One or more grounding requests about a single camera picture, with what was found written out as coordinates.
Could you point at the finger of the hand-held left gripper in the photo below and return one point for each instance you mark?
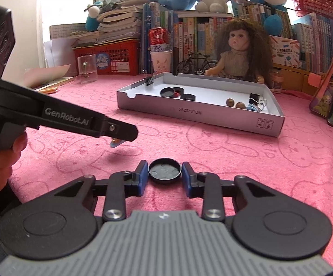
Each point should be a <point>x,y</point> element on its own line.
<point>120,129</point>

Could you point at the black model bicycle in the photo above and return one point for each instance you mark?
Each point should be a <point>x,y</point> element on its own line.
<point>183,67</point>

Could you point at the stack of lying books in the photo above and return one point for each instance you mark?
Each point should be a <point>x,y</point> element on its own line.
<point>120,20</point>

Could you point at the white paper sheets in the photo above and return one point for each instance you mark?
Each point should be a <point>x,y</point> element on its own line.
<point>57,54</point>

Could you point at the brown walnut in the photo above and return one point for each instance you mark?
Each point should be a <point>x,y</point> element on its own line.
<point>240,105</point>
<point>230,102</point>

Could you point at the open paper booklet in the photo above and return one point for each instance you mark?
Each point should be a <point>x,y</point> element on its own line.
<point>48,74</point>

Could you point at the white paper cup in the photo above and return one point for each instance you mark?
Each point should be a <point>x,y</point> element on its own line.
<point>161,61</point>

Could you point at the row of upright books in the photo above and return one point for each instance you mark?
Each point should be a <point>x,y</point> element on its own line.
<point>189,31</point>

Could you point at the small glass jar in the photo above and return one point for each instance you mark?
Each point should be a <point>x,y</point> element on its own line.
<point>276,83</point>

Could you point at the dark grey cloth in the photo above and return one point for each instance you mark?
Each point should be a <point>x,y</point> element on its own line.
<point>114,1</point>

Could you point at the black round lid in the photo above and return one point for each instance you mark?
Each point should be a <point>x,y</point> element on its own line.
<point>188,97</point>
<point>179,89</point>
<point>165,171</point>
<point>166,93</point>

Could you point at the gold wrapped bar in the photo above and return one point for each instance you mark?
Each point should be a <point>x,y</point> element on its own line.
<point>50,89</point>

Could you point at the red beer can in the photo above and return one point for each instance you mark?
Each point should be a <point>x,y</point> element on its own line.
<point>158,37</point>

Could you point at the brown-haired doll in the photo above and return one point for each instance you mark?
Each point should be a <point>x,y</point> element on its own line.
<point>235,60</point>

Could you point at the blue white plush toy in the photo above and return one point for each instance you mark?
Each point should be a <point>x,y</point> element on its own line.
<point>91,20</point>

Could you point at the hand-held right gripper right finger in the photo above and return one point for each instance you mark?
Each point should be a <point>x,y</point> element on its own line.
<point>186,179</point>

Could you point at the wooden drawer box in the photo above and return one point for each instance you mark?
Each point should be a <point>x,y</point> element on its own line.
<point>299,80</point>

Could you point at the black binder clip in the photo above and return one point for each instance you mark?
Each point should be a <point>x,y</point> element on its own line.
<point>149,81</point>
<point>254,97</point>

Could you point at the cartoon figure charm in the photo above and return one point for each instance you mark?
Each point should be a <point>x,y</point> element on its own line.
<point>252,108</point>
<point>116,143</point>

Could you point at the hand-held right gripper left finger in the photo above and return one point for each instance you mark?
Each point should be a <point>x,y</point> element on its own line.
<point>143,178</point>

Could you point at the clear glass mug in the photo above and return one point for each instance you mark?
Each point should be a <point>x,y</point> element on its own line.
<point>87,69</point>

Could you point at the white cardboard box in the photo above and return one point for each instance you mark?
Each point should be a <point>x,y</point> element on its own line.
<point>212,93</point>

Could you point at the small red plastic basket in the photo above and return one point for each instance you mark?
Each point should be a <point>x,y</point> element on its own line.
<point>313,4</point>

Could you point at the pink rabbit-print towel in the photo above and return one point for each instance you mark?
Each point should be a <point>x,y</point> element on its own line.
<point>241,164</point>

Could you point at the grid-patterned board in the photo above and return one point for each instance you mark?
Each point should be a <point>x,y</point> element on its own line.
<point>60,31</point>

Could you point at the white printed carton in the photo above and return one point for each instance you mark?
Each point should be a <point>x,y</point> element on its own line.
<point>284,50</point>

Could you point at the large red plastic crate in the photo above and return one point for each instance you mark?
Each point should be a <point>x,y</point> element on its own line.
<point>126,54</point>

